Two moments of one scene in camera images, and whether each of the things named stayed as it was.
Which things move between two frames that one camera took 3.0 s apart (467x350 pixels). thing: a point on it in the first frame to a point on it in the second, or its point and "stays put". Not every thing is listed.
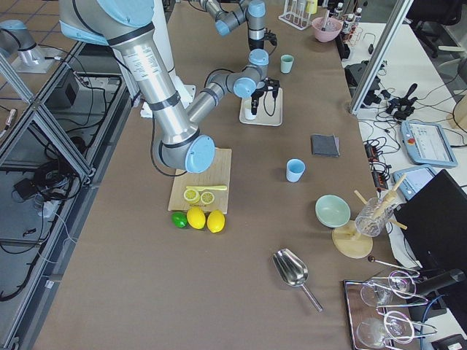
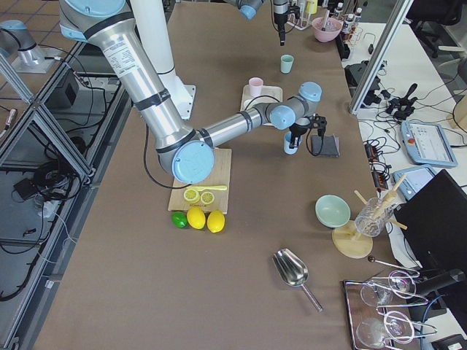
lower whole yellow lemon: (215, 221) stays put
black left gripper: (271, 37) to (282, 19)
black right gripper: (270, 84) to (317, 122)
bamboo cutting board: (219, 174) stays put
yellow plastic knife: (201, 188) stays put
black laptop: (435, 216) stays put
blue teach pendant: (427, 144) stays put
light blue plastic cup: (295, 169) to (287, 142)
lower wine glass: (373, 332) stays put
